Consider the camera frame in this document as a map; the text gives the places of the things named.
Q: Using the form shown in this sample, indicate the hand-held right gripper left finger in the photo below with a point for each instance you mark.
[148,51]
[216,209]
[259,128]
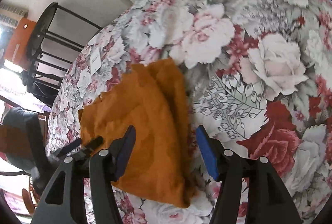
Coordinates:
[124,151]

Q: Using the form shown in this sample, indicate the orange box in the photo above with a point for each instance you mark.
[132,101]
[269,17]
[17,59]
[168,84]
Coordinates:
[19,39]

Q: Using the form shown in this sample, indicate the floral blanket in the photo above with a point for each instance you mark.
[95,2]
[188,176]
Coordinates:
[259,57]

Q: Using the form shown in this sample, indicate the wooden chair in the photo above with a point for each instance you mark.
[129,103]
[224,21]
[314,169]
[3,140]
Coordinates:
[15,141]

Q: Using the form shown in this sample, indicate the dark grey cloth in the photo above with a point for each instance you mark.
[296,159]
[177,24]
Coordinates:
[18,117]

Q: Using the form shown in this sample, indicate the white paper tag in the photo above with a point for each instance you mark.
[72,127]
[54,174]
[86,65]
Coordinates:
[95,60]

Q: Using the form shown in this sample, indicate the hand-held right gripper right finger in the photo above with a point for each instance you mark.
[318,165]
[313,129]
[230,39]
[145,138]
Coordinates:
[208,153]

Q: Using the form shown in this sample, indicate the orange knitted cat cardigan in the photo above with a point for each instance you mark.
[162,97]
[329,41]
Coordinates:
[150,135]

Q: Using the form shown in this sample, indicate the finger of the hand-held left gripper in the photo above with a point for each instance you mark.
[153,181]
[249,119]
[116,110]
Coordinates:
[93,143]
[70,147]

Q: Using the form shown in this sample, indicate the black round side table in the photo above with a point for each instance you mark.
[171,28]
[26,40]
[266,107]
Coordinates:
[39,39]

